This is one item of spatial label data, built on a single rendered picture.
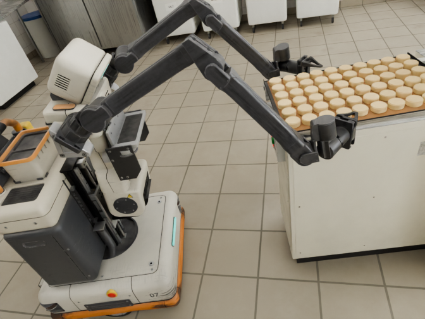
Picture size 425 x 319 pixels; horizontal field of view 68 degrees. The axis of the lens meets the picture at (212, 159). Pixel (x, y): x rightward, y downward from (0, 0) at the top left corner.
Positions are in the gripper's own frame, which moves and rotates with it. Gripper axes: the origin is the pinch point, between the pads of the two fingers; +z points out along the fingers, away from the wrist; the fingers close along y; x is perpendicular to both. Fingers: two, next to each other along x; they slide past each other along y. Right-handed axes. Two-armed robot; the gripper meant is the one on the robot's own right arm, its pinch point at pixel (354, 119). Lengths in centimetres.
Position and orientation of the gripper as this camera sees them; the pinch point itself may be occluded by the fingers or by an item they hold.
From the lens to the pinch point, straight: 115.6
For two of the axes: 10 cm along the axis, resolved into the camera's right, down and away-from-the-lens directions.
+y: -1.6, -7.6, -6.3
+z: 6.8, -5.5, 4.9
